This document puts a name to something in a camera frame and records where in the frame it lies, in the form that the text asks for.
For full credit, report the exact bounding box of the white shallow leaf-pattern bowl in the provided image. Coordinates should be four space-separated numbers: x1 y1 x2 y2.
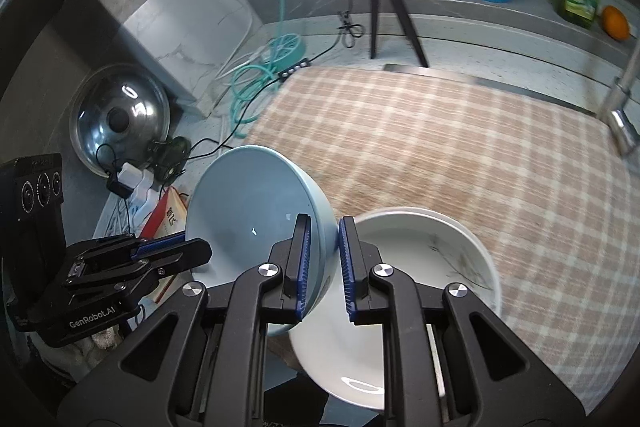
291 207 501 411

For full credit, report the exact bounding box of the light blue ceramic bowl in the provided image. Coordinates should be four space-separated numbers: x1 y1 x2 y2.
186 145 337 315

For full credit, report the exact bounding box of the white power adapter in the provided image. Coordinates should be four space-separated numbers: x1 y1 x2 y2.
117 162 160 221

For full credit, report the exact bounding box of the red and white book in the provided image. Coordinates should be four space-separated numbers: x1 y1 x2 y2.
140 186 191 306

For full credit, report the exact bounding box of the dark green clip device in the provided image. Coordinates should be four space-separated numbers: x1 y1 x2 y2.
145 136 191 186

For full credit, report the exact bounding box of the steel pot lid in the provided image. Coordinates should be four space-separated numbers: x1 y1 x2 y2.
68 64 170 178

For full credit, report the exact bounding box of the plaid beige table cloth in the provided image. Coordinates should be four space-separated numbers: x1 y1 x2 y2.
247 67 639 411

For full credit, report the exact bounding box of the teal power strip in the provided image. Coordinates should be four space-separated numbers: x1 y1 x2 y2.
266 34 306 70

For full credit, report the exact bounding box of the chrome faucet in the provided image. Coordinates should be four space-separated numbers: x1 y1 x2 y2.
597 40 640 157

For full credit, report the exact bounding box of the black tripod stand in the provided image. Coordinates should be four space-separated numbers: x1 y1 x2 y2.
366 0 431 70

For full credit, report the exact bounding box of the orange fruit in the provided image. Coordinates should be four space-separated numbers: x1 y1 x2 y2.
600 5 630 41

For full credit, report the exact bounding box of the teal cable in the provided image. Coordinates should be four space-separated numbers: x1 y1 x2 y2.
221 0 306 139

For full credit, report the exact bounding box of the black cable with remote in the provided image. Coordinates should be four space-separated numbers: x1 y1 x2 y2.
94 0 367 208

